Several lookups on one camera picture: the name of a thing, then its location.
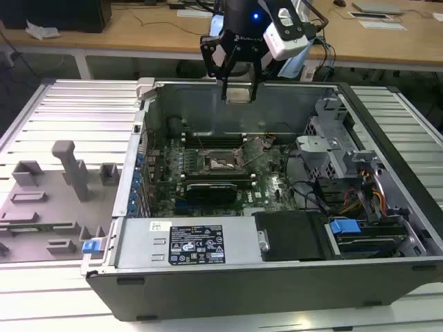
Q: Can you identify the silver square CPU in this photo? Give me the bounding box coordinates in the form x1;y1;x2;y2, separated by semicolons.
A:
226;87;253;104

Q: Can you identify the black camera cable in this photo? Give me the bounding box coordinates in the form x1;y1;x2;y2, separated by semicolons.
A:
300;0;329;39

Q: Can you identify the thin metal locking lever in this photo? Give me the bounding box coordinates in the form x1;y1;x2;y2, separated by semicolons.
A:
193;131;209;155
244;151;266;169

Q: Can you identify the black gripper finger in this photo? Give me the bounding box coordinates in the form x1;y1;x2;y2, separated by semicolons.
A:
249;48;271;104
199;31;244;102

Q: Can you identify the coloured wire bundle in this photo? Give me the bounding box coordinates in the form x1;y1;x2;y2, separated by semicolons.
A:
341;167;387;217

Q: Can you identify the grey flat laptop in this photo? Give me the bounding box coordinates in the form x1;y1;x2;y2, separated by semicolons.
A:
351;1;405;15

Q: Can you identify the blue release latch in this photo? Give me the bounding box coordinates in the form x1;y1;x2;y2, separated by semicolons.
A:
82;239;100;256

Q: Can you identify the grey parts rack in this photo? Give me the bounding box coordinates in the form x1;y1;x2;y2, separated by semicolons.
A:
0;140;123;266

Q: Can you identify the white tray with black strip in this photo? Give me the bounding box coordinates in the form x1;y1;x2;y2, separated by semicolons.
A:
347;10;389;19

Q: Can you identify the metal drive cage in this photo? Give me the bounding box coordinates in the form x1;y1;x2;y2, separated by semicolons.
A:
296;98;381;181

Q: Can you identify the crumpled white plastic bag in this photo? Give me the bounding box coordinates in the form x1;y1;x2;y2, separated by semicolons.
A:
25;19;62;41

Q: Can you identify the black plastic cover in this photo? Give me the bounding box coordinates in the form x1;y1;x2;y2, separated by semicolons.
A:
252;211;330;262

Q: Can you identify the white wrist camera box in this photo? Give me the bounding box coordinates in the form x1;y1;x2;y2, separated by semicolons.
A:
262;7;318;62

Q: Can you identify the green motherboard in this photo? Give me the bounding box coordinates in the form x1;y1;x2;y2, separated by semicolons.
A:
148;135;299;217

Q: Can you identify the hard disk in blue carrier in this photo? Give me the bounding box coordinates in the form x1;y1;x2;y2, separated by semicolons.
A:
325;217;410;259

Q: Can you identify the CPU socket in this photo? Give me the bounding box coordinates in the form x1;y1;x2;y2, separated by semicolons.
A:
202;150;249;175

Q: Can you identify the black graphics card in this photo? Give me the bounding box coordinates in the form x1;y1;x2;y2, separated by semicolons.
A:
186;182;240;205

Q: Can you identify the metal socket cover frame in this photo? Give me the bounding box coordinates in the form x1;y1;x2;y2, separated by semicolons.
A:
232;140;267;167

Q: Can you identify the green RAM stick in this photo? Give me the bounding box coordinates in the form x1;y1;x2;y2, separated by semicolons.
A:
0;225;53;233

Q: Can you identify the black box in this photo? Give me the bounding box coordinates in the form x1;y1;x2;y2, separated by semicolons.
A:
0;0;114;34

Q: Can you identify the black open PC case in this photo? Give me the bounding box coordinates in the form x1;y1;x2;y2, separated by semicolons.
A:
80;77;443;322

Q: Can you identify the grey power supply unit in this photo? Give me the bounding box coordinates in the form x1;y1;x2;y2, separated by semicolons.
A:
114;216;264;270

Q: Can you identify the wooden desk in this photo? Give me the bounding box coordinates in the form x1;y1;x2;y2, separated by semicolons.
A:
0;0;443;74

